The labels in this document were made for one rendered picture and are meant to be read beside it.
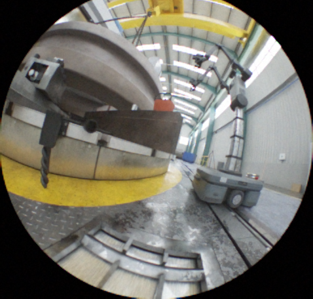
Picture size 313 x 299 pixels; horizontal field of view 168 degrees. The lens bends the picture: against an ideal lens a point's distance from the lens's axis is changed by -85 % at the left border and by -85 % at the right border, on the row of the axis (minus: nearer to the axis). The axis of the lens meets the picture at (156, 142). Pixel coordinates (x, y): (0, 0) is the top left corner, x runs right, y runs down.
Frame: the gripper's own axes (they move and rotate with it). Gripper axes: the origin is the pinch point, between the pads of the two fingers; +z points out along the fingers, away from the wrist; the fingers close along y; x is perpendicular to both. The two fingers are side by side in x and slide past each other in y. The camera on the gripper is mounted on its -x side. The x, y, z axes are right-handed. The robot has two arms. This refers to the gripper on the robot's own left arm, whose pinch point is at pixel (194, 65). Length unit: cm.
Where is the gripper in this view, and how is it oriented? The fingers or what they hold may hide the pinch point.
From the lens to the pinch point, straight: 119.9
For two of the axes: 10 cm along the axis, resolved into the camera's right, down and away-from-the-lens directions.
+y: -1.7, -1.2, -9.8
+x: 6.9, 7.0, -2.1
